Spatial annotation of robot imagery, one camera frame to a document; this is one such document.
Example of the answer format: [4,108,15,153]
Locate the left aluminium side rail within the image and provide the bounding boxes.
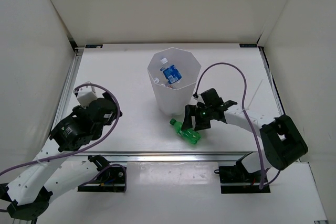
[50,38,82,130]

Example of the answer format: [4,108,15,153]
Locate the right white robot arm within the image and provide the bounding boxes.
[182,88,308,182]

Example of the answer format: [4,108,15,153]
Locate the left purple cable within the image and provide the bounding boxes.
[0,83,128,213]

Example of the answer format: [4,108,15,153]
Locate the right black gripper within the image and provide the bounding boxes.
[181,105,214,131]

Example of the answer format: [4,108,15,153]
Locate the white octagonal plastic bin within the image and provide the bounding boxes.
[147,48,201,115]

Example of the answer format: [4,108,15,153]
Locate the clear unlabeled plastic bottle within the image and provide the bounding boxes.
[153,78,165,86]

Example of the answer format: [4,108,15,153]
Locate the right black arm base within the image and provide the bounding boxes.
[214,166,271,194]

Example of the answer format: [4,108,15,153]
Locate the aluminium front rail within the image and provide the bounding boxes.
[68,151,248,163]

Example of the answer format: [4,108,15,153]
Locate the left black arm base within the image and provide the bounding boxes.
[77,155,127,193]

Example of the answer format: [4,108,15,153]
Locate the green plastic soda bottle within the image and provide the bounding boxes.
[170,119,201,144]

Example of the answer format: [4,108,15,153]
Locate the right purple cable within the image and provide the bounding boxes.
[193,62,281,190]

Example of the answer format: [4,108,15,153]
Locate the blue label plastic bottle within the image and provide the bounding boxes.
[160,58,182,84]

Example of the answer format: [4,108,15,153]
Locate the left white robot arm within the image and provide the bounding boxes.
[1,82,126,221]

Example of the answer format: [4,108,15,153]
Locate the purple cable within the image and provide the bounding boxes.
[193,62,281,190]
[0,83,128,213]

